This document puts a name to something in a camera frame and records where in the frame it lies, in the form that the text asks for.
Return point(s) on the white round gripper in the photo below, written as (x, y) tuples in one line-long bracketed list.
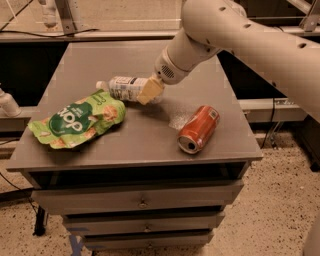
[(167, 70)]

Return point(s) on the clear plastic bottle blue label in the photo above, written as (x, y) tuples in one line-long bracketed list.
[(125, 88)]

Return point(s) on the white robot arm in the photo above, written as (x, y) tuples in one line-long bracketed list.
[(288, 62)]

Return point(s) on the green rice chip bag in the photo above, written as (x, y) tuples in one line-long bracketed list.
[(79, 122)]

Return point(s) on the red soda can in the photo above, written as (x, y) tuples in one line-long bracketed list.
[(195, 134)]

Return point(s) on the grey drawer cabinet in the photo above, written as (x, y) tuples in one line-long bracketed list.
[(97, 186)]

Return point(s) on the top drawer knob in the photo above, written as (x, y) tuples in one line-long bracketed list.
[(143, 204)]

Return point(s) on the white pipe at left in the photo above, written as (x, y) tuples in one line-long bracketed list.
[(8, 104)]

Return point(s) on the black stand foot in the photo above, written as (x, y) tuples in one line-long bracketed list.
[(39, 228)]

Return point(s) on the metal frame rail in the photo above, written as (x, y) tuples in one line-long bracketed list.
[(85, 35)]

